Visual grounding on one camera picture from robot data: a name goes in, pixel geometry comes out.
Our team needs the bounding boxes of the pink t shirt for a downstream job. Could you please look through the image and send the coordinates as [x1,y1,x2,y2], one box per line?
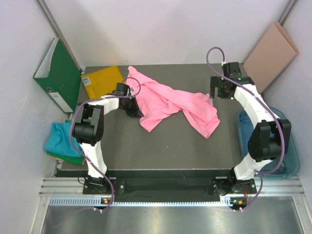
[126,66,220,138]

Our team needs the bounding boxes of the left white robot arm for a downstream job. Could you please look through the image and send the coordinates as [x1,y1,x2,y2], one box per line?
[70,83,144,194]

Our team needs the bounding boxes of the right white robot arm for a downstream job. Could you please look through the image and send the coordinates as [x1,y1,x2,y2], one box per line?
[210,62,291,193]

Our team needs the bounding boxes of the yellow padded envelope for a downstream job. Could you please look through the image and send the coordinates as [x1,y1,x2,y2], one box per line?
[81,66,123,99]

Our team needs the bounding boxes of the blue t shirt in bin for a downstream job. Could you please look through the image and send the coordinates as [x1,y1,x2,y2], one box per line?
[238,112,254,156]

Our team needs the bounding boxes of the beige paper folder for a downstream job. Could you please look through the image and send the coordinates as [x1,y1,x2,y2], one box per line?
[243,22,299,93]

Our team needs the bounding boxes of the teal folded t shirt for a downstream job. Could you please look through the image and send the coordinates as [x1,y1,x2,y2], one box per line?
[44,121,82,158]

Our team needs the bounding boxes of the green folded t shirt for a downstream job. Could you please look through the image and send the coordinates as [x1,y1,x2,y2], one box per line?
[47,152,84,165]

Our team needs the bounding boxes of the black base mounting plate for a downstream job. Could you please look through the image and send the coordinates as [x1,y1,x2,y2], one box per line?
[83,169,256,203]

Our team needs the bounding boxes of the teal plastic bin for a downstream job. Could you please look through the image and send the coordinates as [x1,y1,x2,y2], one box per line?
[236,108,300,179]

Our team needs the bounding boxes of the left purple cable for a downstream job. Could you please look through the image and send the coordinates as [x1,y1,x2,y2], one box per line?
[70,77,141,212]

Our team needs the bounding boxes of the purple cable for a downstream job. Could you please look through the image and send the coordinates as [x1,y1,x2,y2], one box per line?
[206,46,286,212]
[70,77,141,212]

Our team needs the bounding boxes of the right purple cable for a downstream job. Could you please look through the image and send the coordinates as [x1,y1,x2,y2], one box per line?
[206,46,286,212]

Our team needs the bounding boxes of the green ring binder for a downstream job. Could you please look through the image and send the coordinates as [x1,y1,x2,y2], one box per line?
[33,38,81,113]

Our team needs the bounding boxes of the grey slotted cable duct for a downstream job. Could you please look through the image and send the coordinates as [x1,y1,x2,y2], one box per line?
[49,197,238,207]

